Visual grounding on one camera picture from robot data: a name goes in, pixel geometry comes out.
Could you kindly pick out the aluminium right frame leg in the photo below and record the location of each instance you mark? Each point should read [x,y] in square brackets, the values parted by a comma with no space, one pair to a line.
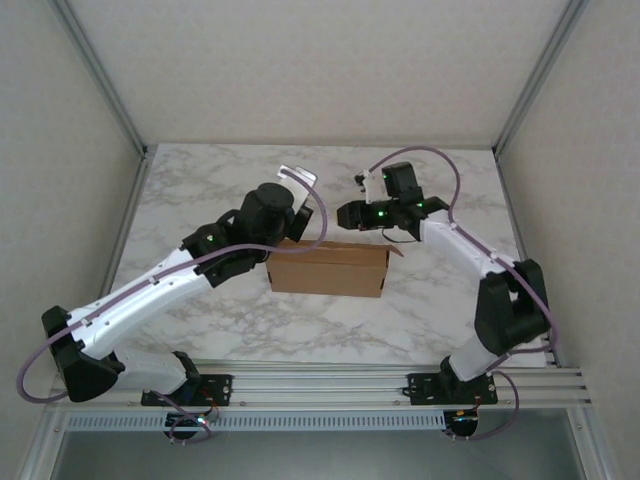
[592,445]

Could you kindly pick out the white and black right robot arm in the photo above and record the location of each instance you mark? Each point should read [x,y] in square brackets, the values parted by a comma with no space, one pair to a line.
[470,360]

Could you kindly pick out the aluminium left frame leg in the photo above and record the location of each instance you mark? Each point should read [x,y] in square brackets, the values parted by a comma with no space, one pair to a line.
[40,445]

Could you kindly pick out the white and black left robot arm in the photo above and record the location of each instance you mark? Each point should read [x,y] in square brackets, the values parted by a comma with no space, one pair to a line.
[140,305]

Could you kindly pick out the aluminium right frame post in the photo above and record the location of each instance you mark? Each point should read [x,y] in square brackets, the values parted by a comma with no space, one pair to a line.
[540,75]

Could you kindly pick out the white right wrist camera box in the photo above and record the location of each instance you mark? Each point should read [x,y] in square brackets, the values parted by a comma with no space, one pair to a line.
[369,184]

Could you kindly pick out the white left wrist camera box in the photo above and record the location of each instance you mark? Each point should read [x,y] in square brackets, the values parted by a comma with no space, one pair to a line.
[300,177]

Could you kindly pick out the aluminium left side rail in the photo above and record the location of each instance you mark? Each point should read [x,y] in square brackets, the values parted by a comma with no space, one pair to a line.
[122,230]

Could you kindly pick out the aluminium left frame post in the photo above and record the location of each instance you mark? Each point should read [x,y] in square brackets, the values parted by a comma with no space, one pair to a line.
[100,75]

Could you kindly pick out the aluminium mounting rail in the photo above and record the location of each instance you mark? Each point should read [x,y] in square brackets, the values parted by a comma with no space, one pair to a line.
[320,385]

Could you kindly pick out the aluminium frame leg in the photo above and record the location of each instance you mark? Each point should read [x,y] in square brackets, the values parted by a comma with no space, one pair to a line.
[592,445]
[40,445]

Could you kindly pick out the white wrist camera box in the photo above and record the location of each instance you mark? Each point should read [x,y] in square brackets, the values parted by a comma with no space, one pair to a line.
[369,184]
[300,177]

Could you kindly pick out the brown cardboard box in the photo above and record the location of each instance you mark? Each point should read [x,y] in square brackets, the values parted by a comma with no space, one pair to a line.
[325,275]

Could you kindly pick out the aluminium frame post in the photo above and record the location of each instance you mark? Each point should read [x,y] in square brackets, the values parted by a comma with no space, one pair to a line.
[540,75]
[100,75]

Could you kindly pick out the aluminium right side rail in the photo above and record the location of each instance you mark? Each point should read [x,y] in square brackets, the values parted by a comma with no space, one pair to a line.
[515,215]

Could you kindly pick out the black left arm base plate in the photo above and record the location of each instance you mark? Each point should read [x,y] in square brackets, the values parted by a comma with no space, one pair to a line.
[220,387]

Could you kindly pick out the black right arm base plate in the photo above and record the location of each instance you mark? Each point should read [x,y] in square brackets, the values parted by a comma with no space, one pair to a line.
[422,387]

